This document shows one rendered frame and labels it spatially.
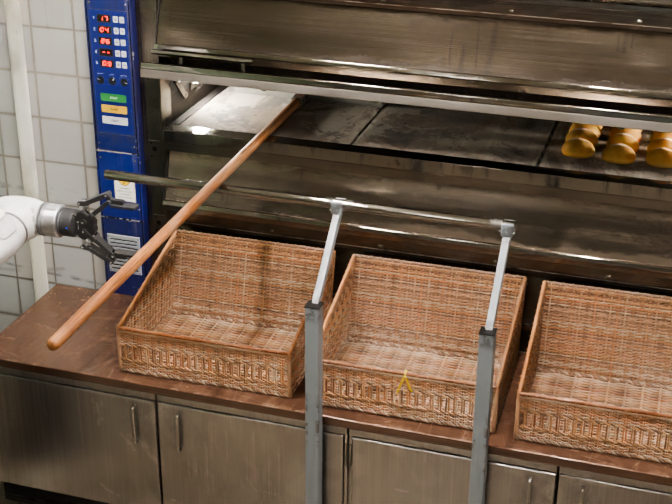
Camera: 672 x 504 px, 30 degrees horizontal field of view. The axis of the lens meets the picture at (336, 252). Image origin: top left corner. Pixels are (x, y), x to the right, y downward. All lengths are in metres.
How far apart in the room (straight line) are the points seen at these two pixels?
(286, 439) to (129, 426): 0.51
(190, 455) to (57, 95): 1.24
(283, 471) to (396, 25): 1.35
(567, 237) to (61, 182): 1.69
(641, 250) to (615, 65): 0.56
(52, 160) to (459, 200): 1.38
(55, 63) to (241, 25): 0.67
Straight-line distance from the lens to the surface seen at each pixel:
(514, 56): 3.64
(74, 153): 4.24
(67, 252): 4.41
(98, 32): 4.02
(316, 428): 3.59
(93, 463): 4.07
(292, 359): 3.66
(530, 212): 3.80
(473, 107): 3.55
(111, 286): 3.01
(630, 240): 3.78
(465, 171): 3.78
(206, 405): 3.76
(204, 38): 3.89
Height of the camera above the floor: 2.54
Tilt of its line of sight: 25 degrees down
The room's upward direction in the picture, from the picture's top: straight up
